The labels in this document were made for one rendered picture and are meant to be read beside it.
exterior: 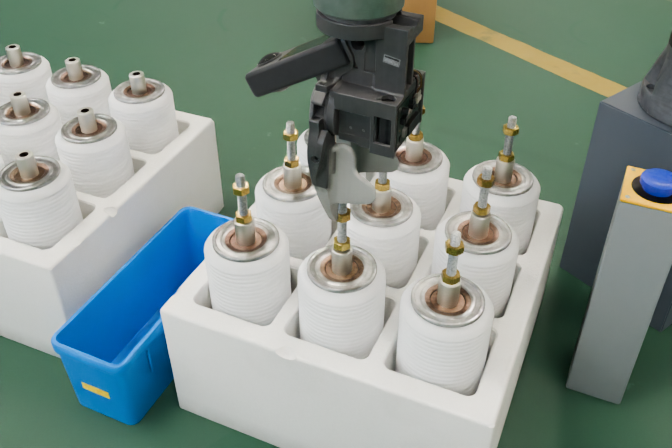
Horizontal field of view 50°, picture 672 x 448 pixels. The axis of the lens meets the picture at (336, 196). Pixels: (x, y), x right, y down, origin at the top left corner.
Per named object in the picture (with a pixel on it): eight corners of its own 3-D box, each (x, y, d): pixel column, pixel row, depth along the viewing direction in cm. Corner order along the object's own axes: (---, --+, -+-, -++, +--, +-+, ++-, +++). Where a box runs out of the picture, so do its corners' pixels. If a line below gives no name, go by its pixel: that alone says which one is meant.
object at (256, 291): (246, 391, 88) (234, 281, 77) (204, 345, 93) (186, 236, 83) (309, 352, 92) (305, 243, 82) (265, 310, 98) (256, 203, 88)
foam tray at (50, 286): (48, 158, 140) (24, 74, 130) (224, 207, 128) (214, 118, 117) (-126, 288, 112) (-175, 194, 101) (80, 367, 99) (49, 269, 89)
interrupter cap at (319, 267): (297, 256, 80) (297, 252, 80) (361, 241, 82) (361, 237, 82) (319, 303, 75) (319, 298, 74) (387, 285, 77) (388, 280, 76)
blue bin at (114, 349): (194, 263, 116) (185, 203, 109) (254, 282, 113) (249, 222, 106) (66, 405, 94) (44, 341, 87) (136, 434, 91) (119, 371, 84)
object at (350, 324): (292, 360, 91) (286, 251, 81) (363, 340, 94) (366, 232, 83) (316, 421, 84) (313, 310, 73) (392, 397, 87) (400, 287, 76)
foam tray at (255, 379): (309, 232, 123) (306, 141, 112) (542, 299, 110) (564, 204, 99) (178, 408, 94) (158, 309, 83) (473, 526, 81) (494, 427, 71)
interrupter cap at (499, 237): (487, 266, 79) (488, 261, 79) (431, 236, 83) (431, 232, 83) (523, 233, 84) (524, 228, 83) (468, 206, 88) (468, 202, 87)
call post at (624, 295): (573, 350, 102) (626, 166, 83) (626, 366, 100) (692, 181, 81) (564, 388, 97) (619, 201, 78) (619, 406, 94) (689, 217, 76)
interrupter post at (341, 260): (327, 266, 79) (327, 243, 77) (348, 261, 80) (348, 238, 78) (335, 280, 77) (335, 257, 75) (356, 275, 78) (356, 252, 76)
